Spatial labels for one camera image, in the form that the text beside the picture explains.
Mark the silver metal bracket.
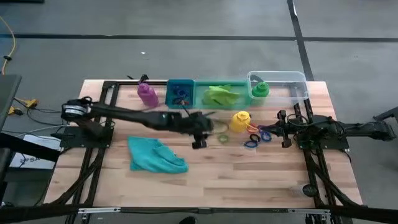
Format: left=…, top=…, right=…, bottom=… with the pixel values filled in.
left=77, top=207, right=121, bottom=216
left=287, top=207, right=331, bottom=216

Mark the blue plastic bin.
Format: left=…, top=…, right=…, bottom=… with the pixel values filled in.
left=165, top=78, right=197, bottom=110

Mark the clear plastic bin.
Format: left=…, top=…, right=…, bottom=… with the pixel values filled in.
left=246, top=70, right=310, bottom=108

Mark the black table clamp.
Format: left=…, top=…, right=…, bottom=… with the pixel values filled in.
left=126, top=73, right=150, bottom=85

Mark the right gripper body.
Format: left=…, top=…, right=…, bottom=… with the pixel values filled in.
left=277, top=109, right=305, bottom=149

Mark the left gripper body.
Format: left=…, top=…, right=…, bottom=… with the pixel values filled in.
left=173, top=110, right=216, bottom=150

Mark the yellow floor cable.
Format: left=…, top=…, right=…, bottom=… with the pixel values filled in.
left=0, top=15, right=17, bottom=75

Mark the black stand foot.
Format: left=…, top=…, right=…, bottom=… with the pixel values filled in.
left=373, top=106, right=398, bottom=123

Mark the black stand beam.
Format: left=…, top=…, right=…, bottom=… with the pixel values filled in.
left=0, top=133, right=62, bottom=163

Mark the magenta sports bottle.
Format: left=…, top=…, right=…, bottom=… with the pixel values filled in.
left=137, top=82, right=160, bottom=108

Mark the black round knob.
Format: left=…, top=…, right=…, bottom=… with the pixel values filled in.
left=302, top=184, right=318, bottom=198

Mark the white printed box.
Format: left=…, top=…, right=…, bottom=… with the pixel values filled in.
left=9, top=133, right=60, bottom=170

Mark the green sports bottle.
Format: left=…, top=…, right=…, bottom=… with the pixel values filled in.
left=251, top=81, right=271, bottom=98

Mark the teal microfibre towel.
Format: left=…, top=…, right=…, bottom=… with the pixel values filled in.
left=127, top=135, right=190, bottom=174

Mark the yellow sports bottle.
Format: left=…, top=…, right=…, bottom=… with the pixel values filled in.
left=229, top=110, right=252, bottom=134

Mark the green microfibre towel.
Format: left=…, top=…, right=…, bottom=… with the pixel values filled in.
left=201, top=84, right=241, bottom=107

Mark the black aluminium rig frame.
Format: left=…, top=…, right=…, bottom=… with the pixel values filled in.
left=0, top=79, right=398, bottom=224

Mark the teal translucent bin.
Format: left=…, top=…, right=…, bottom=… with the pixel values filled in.
left=193, top=79, right=252, bottom=111

